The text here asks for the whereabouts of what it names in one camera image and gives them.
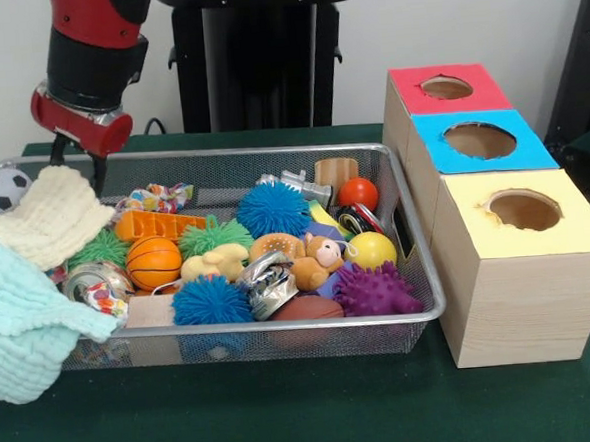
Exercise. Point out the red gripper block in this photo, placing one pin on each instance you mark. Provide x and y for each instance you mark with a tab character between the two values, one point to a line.
84	131

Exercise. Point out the cream knitted cloth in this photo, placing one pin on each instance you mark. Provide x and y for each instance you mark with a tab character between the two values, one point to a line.
49	221

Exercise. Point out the mint green cloth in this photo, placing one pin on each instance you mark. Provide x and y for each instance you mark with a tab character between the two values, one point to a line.
20	318

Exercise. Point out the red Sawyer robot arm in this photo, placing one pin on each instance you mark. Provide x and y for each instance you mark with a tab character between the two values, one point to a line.
94	58

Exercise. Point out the wooden box with three holes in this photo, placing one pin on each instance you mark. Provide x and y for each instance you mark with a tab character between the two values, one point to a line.
521	307

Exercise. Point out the small soccer ball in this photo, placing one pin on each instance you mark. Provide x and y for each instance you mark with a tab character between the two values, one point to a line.
5	191

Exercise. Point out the orange plastic bubble tray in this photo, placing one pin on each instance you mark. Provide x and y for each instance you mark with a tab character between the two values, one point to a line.
160	224

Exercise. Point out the orange toy basketball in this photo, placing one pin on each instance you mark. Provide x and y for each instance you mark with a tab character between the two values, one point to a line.
153	264

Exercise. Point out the yellow plush duck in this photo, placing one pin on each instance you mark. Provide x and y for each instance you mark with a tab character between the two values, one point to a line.
217	262

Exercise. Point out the blue rubber koosh ball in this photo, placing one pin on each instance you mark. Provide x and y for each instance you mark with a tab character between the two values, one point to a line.
273	209
212	300

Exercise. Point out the dark green table cloth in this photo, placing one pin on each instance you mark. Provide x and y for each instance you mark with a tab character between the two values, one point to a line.
588	145
286	412

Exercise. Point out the purple spiky ball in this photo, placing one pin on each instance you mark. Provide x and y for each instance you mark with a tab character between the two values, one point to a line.
377	291

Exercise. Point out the black stand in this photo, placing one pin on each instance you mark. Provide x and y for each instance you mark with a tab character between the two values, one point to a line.
586	63

